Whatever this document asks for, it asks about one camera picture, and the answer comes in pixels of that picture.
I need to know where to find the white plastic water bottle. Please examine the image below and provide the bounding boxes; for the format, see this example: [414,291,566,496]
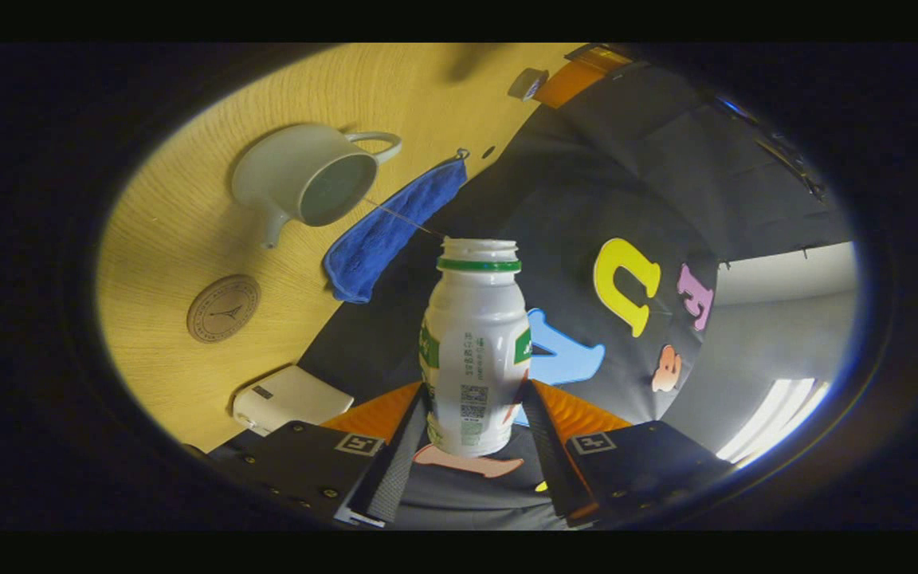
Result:
[419,238,532,457]

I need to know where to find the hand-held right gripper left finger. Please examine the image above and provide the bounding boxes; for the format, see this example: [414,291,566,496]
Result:
[212,383,430,529]

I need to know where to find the round wooden coaster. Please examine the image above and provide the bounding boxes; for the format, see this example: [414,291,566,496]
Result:
[186,274,261,344]

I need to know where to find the white teacup lid blue pattern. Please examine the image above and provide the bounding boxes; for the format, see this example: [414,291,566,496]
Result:
[508,69,549,102]

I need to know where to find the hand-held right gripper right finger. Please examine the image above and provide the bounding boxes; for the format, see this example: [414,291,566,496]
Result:
[521,379,735,527]

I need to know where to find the blue towel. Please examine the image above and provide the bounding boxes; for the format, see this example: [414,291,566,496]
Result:
[324,148,469,304]

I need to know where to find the black backdrop cloth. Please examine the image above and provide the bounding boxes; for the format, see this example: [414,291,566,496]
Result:
[212,60,858,531]

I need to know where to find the white toaster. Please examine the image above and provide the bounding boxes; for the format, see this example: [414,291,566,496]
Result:
[232,365,355,437]

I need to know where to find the white ceramic teacup with spout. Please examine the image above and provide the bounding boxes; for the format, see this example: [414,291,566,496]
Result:
[231,124,402,250]

